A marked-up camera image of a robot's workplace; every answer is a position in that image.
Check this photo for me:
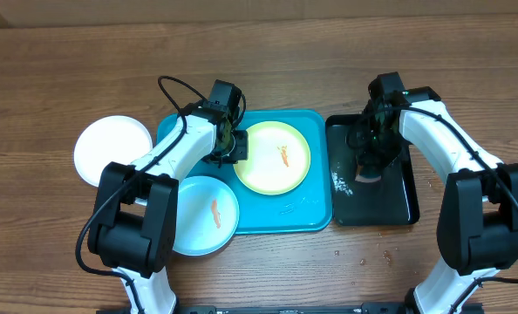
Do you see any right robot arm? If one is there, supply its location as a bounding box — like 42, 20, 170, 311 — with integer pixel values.
346, 72, 518, 313

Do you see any light blue plastic plate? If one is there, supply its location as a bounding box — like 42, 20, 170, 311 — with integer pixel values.
173, 176, 240, 256

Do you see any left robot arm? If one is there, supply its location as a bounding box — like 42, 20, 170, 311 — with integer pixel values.
75, 80, 248, 313

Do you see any yellow-green plastic plate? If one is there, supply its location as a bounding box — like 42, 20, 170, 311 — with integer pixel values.
234, 121, 311, 195

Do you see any teal plastic serving tray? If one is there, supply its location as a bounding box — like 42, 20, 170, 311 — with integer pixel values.
152, 108, 333, 236

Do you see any white plastic plate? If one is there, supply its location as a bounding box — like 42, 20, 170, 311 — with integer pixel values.
73, 115, 153, 187

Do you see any black rectangular water tray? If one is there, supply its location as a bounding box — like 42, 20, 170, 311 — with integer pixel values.
325, 114, 419, 226

